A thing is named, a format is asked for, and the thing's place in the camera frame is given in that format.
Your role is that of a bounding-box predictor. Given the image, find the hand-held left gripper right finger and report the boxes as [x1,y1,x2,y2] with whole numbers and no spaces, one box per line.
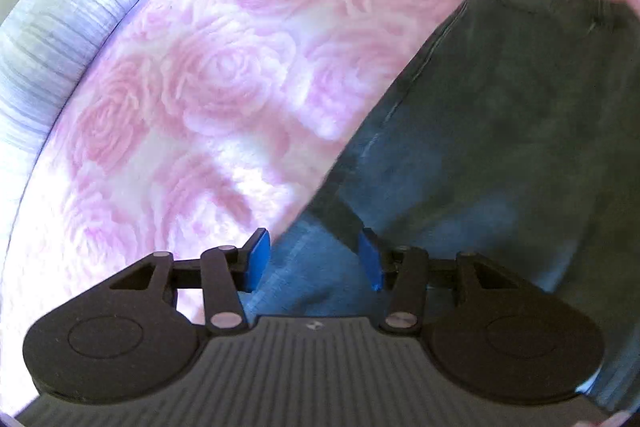
[357,228,532,335]

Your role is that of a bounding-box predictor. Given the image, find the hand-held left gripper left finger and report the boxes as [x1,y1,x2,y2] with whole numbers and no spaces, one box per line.
[107,227,273,336]

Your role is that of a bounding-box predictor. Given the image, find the grey jeans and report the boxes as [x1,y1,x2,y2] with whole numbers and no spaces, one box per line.
[240,0,640,414]

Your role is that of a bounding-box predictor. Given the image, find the pink rose blanket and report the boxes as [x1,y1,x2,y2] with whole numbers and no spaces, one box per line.
[0,0,640,408]

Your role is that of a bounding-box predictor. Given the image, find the grey striped quilt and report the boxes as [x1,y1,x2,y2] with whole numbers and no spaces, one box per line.
[0,0,237,160]

